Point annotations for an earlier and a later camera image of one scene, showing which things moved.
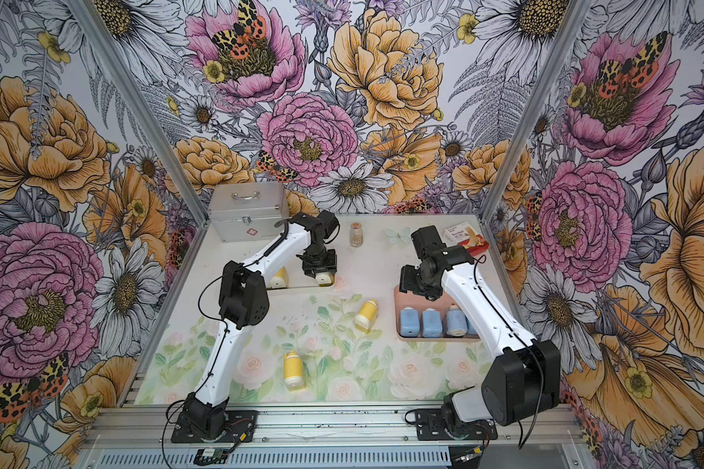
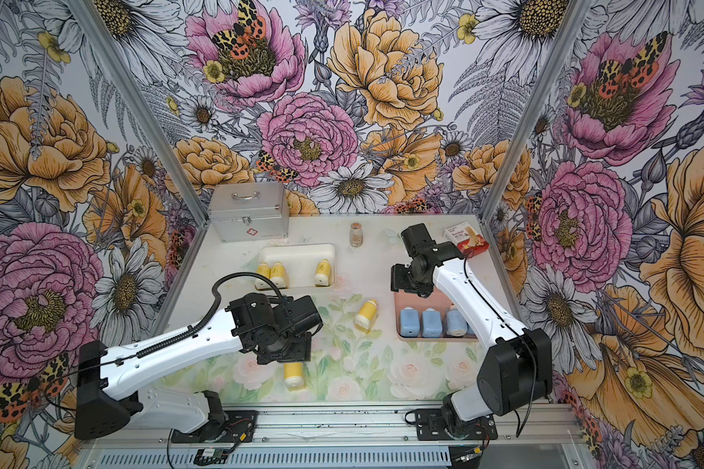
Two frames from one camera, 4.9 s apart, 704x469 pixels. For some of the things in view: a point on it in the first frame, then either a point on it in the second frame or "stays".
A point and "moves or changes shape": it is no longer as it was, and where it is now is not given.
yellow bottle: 280,278 moves or changes shape
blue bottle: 431,325 stays
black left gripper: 329,266 -> 297,353
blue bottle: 456,321 stays
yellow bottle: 325,279 stays
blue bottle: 410,322 stays
